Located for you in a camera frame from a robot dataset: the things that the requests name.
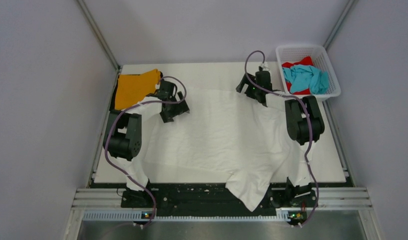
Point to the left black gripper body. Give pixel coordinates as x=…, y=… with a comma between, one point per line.
x=177, y=105

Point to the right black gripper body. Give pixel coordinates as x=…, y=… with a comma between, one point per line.
x=253, y=92

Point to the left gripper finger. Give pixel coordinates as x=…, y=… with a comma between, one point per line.
x=182, y=107
x=167, y=117

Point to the white t shirt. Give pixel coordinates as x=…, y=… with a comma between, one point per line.
x=226, y=138

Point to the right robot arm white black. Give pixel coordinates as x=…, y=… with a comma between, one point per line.
x=304, y=121

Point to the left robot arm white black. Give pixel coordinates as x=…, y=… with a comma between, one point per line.
x=128, y=131

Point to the folded orange t shirt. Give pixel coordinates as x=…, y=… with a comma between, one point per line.
x=136, y=87

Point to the cyan t shirt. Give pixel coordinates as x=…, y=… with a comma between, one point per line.
x=319, y=82

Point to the white plastic basket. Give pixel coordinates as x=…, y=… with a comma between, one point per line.
x=295, y=52

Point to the red t shirt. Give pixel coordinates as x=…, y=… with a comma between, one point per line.
x=298, y=82

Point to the folded black t shirt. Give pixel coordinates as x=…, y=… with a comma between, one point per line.
x=112, y=101

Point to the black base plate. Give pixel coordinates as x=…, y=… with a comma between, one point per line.
x=215, y=200

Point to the left corner metal post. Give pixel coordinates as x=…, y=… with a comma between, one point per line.
x=97, y=33

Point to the corner metal post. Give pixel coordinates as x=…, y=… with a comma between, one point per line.
x=350, y=4
x=97, y=33

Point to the right corner metal post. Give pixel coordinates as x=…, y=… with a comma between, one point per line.
x=350, y=4

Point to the white slotted cable duct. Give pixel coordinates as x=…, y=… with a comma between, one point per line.
x=143, y=216

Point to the aluminium rail frame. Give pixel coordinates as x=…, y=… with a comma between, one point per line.
x=330, y=198

